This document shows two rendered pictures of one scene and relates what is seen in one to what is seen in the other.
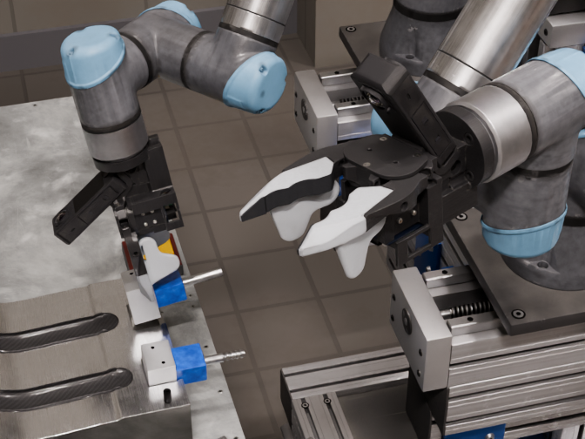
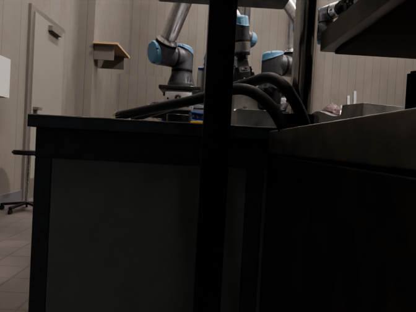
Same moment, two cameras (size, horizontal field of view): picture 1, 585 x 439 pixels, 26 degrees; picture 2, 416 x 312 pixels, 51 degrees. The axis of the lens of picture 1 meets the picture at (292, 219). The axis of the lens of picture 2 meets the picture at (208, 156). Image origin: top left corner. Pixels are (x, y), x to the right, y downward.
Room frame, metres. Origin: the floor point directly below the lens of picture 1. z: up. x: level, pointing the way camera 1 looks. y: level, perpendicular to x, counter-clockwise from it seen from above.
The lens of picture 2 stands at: (0.95, 2.07, 0.74)
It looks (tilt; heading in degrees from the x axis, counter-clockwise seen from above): 2 degrees down; 284
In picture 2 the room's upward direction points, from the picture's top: 3 degrees clockwise
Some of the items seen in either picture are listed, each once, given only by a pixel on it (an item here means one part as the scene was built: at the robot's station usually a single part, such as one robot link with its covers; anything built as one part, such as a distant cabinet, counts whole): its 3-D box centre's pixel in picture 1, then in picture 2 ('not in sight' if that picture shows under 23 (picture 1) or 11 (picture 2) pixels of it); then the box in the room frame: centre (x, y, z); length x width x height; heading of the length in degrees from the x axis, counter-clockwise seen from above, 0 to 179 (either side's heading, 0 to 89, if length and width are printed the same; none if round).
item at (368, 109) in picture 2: not in sight; (348, 123); (0.83, 0.22, 0.85); 0.50 x 0.26 x 0.11; 123
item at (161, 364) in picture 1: (195, 362); not in sight; (1.17, 0.13, 0.89); 0.13 x 0.05 x 0.05; 106
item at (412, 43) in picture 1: (430, 23); (181, 78); (1.69, -0.21, 1.09); 0.15 x 0.15 x 0.10
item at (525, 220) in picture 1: (512, 185); (322, 32); (0.95, -0.21, 1.34); 0.11 x 0.08 x 0.11; 40
